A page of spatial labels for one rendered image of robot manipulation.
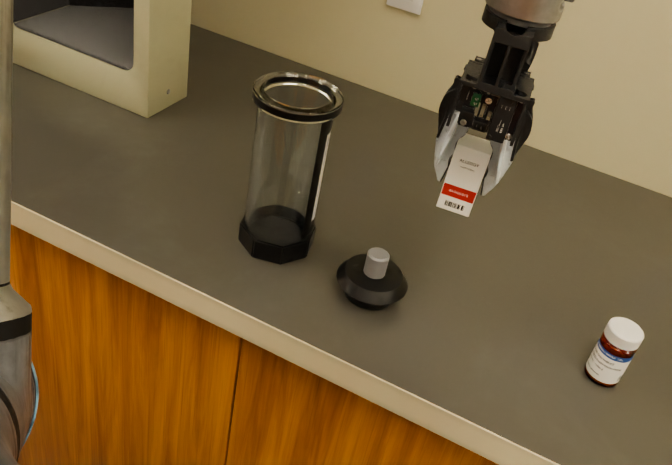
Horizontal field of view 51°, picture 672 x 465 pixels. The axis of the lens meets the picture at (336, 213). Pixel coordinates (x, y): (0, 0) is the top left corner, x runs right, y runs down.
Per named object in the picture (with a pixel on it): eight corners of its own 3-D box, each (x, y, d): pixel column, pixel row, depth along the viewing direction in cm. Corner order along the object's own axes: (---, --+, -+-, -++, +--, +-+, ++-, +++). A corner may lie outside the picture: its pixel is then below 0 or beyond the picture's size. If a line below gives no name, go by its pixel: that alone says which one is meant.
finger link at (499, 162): (474, 214, 78) (483, 138, 73) (481, 188, 83) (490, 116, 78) (503, 218, 77) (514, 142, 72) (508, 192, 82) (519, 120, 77)
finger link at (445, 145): (409, 187, 79) (446, 121, 73) (419, 163, 84) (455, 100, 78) (433, 200, 79) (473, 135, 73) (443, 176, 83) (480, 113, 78)
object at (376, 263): (407, 280, 94) (419, 241, 90) (399, 326, 86) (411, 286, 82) (340, 262, 94) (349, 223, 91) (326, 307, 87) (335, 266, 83)
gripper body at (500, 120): (440, 130, 72) (475, 18, 65) (454, 99, 79) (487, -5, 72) (513, 153, 71) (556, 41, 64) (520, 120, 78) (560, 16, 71)
